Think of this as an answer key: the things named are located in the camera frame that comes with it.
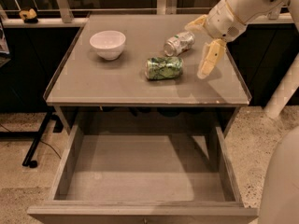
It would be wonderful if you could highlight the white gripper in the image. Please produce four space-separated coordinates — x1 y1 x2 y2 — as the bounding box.
184 0 247 79

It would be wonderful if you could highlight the green soda can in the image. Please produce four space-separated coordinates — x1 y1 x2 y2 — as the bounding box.
145 57 183 80

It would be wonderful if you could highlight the silver crushed can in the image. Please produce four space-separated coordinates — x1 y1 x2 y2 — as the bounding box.
164 32 195 57

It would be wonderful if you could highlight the grey open top drawer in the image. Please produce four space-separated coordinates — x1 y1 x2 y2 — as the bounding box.
27 125 257 224

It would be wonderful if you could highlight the grey cabinet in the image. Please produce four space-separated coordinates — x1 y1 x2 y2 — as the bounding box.
44 14 250 129

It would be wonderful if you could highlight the white ceramic bowl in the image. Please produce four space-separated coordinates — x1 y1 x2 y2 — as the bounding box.
90 30 126 61

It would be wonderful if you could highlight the yellow black object on ledge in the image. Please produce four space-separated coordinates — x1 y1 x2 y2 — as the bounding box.
19 7 38 23

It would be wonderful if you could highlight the black stand leg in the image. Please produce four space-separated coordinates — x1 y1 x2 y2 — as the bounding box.
0 107 64 168

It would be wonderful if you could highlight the white window ledge rail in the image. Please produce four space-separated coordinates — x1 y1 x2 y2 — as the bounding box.
1 11 293 28

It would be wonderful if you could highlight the black floor cable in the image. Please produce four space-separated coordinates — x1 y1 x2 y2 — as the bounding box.
0 123 63 161

